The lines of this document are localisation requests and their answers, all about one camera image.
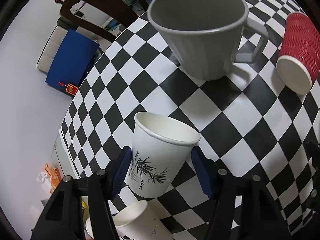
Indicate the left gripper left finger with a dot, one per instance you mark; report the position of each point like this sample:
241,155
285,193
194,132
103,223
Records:
62,218

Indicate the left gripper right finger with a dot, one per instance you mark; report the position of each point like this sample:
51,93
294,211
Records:
260,217

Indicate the white bamboo print paper cup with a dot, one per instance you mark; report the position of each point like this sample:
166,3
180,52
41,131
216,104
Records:
160,147

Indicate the white paper cup on table edge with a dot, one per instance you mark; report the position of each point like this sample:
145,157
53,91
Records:
138,221

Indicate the red ripple paper cup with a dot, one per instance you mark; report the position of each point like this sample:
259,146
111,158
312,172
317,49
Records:
298,59

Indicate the orange white packet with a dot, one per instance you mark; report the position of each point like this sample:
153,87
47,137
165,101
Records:
49,178

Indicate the black white checkered tablecloth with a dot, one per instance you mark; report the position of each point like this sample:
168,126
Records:
250,123

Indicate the red label bottle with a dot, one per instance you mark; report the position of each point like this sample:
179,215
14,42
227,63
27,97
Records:
68,88

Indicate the blue flat board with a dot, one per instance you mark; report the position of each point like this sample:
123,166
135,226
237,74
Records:
73,59

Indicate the white cushioned bench pad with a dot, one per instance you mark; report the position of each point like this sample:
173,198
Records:
50,49

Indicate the grey ribbed plastic mug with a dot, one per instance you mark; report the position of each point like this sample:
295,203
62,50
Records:
208,36

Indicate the dark wooden chair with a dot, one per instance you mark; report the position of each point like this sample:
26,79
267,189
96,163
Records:
116,9

